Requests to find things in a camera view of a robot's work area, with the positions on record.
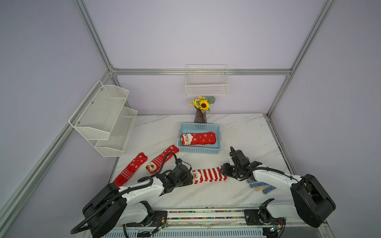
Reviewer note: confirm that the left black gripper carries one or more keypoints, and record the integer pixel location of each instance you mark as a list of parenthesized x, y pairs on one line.
[(188, 179)]

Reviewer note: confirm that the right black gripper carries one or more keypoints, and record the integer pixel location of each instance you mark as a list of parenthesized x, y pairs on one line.
[(226, 166)]

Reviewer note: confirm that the red bear face sock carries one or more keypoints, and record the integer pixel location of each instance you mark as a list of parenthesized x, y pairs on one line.
[(155, 165)]

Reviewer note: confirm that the red lettered sock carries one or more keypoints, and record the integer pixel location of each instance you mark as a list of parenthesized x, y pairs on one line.
[(130, 169)]

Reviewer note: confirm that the red snowflake santa sock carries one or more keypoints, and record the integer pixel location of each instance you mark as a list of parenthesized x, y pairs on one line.
[(205, 138)]

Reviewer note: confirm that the light blue plastic basket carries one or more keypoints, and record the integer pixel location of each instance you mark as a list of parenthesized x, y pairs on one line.
[(200, 128)]

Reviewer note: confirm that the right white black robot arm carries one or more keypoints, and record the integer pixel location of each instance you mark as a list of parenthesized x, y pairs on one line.
[(309, 201)]

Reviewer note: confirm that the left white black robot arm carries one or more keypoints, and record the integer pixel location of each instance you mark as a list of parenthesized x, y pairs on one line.
[(108, 207)]

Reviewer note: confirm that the dark ribbed glass vase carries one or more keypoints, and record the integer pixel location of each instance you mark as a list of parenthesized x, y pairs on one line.
[(200, 117)]

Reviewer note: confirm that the lower white mesh shelf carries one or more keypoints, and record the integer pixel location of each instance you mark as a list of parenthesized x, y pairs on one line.
[(115, 145)]

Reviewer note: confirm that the white mesh shelf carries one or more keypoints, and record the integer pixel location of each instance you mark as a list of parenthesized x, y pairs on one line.
[(115, 145), (96, 116)]

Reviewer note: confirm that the yellow artificial sunflower bouquet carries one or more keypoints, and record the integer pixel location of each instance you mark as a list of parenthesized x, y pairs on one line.
[(203, 103)]

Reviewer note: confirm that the upper white mesh shelf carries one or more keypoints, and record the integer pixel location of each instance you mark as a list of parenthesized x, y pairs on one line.
[(96, 116)]

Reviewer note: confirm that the aluminium rail front frame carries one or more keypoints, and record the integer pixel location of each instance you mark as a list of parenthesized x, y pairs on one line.
[(137, 213)]

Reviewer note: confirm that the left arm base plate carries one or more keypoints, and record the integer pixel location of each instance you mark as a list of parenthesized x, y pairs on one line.
[(152, 220)]

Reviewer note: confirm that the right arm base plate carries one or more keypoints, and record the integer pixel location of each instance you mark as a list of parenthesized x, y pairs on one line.
[(261, 218)]

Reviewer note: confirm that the white wire wall basket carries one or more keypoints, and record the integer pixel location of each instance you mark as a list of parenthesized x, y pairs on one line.
[(207, 80)]

